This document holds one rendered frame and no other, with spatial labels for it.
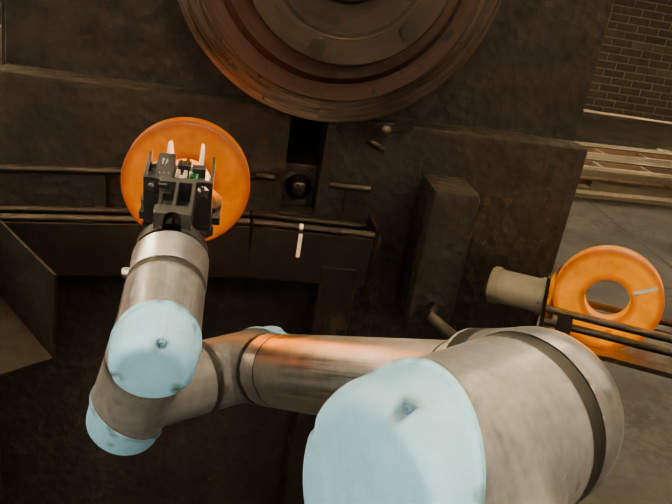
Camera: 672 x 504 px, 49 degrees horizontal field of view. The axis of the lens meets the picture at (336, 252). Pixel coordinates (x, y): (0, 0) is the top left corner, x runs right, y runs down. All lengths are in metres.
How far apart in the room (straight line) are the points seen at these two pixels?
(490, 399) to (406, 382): 0.05
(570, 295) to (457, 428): 0.80
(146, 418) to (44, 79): 0.65
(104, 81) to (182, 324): 0.65
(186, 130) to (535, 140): 0.64
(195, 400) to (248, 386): 0.05
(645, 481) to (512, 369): 1.71
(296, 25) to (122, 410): 0.53
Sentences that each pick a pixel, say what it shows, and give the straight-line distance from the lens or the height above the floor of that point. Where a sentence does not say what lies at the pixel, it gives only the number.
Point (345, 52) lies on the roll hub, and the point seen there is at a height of 0.99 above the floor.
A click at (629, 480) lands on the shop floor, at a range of 2.10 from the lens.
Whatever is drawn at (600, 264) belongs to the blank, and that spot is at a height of 0.76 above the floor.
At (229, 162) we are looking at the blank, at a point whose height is 0.86.
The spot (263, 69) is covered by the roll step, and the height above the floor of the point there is 0.95.
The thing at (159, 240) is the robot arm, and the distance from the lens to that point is 0.71.
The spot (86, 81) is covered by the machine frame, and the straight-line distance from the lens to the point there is 1.21.
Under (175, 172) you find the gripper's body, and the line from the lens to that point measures 0.82.
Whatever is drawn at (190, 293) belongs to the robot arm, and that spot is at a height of 0.81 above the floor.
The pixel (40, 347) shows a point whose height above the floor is 0.61.
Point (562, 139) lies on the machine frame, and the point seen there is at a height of 0.87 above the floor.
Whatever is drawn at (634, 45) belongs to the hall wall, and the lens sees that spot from 8.17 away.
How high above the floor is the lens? 1.12
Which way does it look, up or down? 22 degrees down
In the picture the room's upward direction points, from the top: 10 degrees clockwise
